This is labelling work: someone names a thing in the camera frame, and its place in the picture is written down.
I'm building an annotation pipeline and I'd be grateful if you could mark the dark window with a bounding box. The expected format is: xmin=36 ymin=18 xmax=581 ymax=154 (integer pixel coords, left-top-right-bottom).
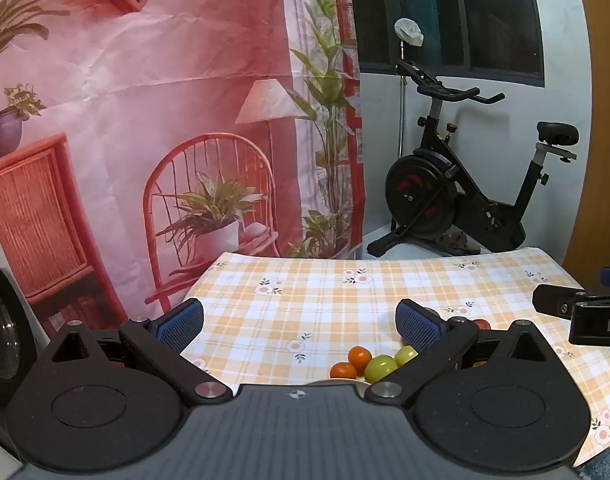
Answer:
xmin=350 ymin=0 xmax=546 ymax=88

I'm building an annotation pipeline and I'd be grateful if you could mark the orange checked floral tablecloth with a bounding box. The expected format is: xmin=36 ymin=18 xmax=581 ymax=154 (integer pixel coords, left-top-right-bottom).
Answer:
xmin=177 ymin=246 xmax=610 ymax=466

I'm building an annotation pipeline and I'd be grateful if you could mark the black exercise bike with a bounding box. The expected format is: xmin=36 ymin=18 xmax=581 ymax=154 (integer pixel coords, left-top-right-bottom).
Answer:
xmin=367 ymin=57 xmax=580 ymax=257

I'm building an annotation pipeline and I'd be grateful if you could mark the printed pink wall backdrop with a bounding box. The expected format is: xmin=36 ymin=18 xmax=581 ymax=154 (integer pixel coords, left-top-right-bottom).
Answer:
xmin=0 ymin=0 xmax=368 ymax=346

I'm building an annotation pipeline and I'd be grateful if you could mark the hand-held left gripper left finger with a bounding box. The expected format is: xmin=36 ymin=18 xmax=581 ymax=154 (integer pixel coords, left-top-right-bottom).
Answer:
xmin=35 ymin=299 xmax=234 ymax=408

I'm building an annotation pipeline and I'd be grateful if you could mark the white cap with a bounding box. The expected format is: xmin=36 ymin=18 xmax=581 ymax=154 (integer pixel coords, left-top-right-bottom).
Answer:
xmin=394 ymin=18 xmax=425 ymax=47

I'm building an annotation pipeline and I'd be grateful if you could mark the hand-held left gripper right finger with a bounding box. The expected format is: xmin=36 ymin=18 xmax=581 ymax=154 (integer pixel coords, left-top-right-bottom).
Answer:
xmin=365 ymin=299 xmax=573 ymax=407

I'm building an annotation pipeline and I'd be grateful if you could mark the wooden door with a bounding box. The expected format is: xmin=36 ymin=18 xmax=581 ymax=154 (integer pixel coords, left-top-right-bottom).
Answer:
xmin=560 ymin=0 xmax=610 ymax=291

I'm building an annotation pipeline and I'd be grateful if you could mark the brown slipper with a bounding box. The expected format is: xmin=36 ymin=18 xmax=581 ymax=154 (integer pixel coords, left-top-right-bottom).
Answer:
xmin=437 ymin=232 xmax=482 ymax=256

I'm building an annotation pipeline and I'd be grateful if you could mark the thin metal pole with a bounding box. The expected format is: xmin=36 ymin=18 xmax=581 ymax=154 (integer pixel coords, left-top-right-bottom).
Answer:
xmin=397 ymin=42 xmax=407 ymax=161

